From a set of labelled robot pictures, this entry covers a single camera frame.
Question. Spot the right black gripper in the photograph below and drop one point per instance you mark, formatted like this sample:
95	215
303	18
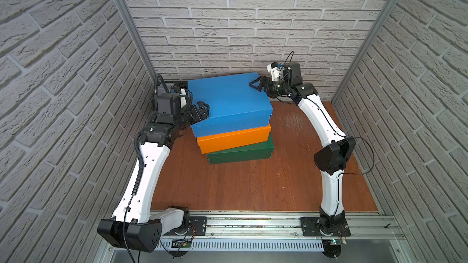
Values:
263	79

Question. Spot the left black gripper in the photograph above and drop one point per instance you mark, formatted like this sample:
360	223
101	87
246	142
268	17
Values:
191	113

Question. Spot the blue shoebox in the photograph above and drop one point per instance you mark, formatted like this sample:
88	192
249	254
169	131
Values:
234	105

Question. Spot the orange shoebox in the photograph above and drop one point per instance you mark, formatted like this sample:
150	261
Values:
234	139

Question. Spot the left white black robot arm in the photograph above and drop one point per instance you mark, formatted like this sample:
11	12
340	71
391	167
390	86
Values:
131	226

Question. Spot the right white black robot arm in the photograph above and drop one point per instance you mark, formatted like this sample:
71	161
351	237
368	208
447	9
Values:
337	148

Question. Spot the black plastic toolbox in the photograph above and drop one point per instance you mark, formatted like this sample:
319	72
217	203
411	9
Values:
173	87

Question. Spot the green shoebox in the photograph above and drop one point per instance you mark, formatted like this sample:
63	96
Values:
259	151

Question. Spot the left green circuit board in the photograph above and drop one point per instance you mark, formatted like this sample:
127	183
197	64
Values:
180	244

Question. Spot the green circuit board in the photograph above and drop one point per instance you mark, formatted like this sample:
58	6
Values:
180	244
334	241

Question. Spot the right green circuit board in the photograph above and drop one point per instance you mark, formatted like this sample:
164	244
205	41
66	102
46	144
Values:
334	241

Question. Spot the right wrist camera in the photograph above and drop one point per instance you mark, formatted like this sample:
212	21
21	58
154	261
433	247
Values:
275	69

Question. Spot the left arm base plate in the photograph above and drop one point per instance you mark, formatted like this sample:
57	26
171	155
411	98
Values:
196	225

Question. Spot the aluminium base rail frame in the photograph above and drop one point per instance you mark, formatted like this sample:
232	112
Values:
281	232

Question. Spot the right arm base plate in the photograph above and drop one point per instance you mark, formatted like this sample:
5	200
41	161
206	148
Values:
309	226

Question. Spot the left aluminium corner post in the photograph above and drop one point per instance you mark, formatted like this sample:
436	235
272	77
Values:
135	36

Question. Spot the aluminium corner post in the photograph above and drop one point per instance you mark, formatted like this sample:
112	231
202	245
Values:
135	36
367	43

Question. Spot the right aluminium corner post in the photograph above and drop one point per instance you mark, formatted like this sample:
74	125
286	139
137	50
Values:
367	43

